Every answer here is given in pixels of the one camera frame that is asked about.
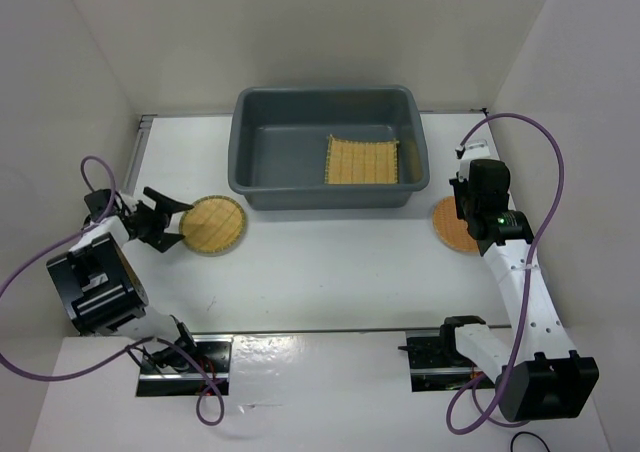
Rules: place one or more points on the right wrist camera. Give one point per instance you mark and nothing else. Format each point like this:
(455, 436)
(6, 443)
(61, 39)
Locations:
(468, 152)

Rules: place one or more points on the round orange woven tray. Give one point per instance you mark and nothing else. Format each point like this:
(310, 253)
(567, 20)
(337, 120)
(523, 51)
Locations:
(451, 230)

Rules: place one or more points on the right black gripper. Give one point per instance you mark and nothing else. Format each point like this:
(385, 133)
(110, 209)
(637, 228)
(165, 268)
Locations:
(458, 188)

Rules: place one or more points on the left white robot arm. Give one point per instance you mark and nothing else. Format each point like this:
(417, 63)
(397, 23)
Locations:
(98, 287)

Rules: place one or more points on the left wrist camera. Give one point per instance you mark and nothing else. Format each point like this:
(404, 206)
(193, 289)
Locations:
(125, 203)

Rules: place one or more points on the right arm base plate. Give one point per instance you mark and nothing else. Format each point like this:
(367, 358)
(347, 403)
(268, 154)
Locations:
(431, 368)

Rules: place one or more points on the square bamboo mat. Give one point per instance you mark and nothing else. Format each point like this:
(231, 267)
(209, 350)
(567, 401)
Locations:
(350, 162)

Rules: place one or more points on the grey plastic bin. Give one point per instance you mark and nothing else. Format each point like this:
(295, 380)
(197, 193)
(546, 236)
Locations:
(310, 148)

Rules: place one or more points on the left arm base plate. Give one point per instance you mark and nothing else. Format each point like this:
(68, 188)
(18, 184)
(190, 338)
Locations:
(213, 356)

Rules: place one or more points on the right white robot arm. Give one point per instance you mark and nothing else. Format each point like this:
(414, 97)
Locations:
(541, 376)

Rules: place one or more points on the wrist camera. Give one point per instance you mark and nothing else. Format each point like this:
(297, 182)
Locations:
(125, 203)
(468, 152)

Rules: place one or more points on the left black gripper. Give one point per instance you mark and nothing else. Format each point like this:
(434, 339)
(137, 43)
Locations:
(163, 210)

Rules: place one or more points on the round yellow bamboo tray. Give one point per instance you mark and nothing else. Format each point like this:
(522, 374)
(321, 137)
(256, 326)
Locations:
(213, 225)

